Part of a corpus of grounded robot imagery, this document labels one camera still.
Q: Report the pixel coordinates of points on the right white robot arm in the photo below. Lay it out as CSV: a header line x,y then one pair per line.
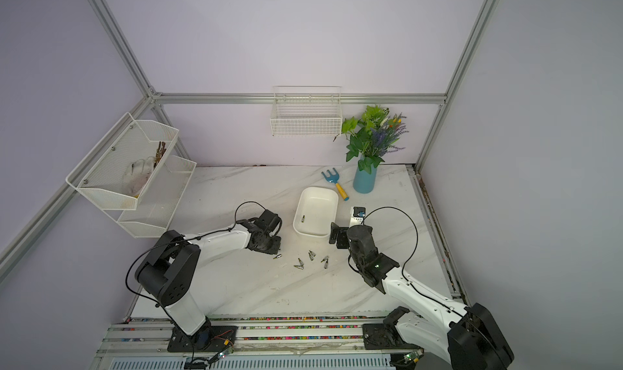
x,y
466,337

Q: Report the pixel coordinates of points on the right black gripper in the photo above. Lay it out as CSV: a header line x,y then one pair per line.
x,y
342,243

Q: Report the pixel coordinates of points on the white plastic storage box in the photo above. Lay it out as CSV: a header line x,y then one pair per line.
x,y
319,206

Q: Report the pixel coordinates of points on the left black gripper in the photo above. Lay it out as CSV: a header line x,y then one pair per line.
x,y
275,248

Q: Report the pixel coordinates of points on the white wire wall basket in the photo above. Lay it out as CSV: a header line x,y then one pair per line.
x,y
306,111

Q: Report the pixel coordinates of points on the aluminium frame corner post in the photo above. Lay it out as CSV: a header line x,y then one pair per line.
x,y
481,23

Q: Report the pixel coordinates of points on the white mesh shelf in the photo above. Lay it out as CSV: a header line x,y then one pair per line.
x,y
98,177
156,209

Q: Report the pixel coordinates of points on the artificial green plant bouquet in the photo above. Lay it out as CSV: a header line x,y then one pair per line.
x,y
372,135

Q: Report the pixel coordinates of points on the teal yellow toy rake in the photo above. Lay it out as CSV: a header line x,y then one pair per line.
x,y
332,176

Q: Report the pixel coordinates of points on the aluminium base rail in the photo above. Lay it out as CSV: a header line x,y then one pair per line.
x,y
270,334

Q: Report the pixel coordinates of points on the lower white mesh shelf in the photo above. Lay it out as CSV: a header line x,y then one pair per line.
x,y
156,209

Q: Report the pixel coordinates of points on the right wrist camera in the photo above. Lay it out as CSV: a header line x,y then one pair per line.
x,y
357,215

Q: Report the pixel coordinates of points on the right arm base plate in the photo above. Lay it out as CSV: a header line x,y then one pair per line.
x,y
381,337

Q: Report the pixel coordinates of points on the clear plastic bag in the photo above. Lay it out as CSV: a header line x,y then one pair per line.
x,y
137,175

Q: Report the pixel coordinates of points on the upper white mesh shelf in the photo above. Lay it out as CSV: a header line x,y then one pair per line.
x,y
98,177

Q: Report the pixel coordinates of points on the brown dried twigs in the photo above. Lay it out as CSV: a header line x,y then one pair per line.
x,y
161,149

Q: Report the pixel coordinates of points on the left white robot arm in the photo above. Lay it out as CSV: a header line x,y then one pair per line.
x,y
167,270

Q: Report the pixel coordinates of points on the teal cylindrical vase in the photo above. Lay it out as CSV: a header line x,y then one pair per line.
x,y
365,176

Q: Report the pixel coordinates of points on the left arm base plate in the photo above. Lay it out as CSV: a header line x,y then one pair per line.
x,y
209,339

